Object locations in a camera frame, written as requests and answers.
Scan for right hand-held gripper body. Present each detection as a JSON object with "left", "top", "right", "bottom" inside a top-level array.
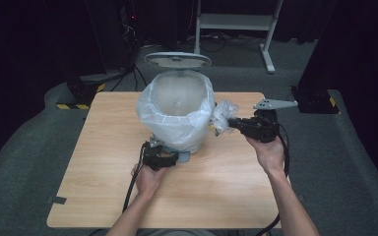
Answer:
[{"left": 238, "top": 98, "right": 299, "bottom": 144}]

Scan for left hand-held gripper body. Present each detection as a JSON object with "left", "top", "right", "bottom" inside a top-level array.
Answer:
[{"left": 142, "top": 137, "right": 180, "bottom": 172}]

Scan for clear plastic wrapper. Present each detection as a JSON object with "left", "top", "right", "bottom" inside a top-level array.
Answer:
[{"left": 210, "top": 99, "right": 240, "bottom": 136}]

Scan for trash bin with clear bag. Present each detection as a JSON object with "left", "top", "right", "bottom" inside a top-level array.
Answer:
[{"left": 135, "top": 69, "right": 217, "bottom": 153}]

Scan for white pedal trash bin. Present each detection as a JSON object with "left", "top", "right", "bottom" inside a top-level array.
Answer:
[{"left": 135, "top": 51, "right": 217, "bottom": 164}]

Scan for person's left hand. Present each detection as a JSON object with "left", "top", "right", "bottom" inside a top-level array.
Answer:
[{"left": 130, "top": 162, "right": 169, "bottom": 200}]

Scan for person's right hand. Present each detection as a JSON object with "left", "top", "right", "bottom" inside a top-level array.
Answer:
[{"left": 244, "top": 135, "right": 286, "bottom": 176}]

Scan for black stand base hazard tape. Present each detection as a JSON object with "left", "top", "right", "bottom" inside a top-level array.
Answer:
[
  {"left": 55, "top": 72, "right": 106, "bottom": 111},
  {"left": 289, "top": 86, "right": 342, "bottom": 115}
]

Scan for white metal stand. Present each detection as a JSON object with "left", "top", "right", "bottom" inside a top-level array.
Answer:
[{"left": 193, "top": 0, "right": 284, "bottom": 75}]

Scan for black tape strip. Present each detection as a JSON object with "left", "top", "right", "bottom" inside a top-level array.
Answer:
[{"left": 46, "top": 195, "right": 68, "bottom": 206}]

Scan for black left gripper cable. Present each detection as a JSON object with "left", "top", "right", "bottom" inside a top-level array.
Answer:
[{"left": 121, "top": 141, "right": 148, "bottom": 214}]

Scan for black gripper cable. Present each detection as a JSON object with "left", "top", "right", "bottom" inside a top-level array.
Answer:
[
  {"left": 121, "top": 141, "right": 148, "bottom": 214},
  {"left": 255, "top": 124, "right": 291, "bottom": 236}
]

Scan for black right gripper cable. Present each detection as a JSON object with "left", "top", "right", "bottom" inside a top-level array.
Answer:
[{"left": 255, "top": 124, "right": 291, "bottom": 236}]

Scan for black floor cables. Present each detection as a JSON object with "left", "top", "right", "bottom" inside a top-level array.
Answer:
[{"left": 176, "top": 31, "right": 264, "bottom": 54}]

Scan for dark equipment rack with cables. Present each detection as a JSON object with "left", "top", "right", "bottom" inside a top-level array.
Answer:
[{"left": 114, "top": 0, "right": 149, "bottom": 92}]

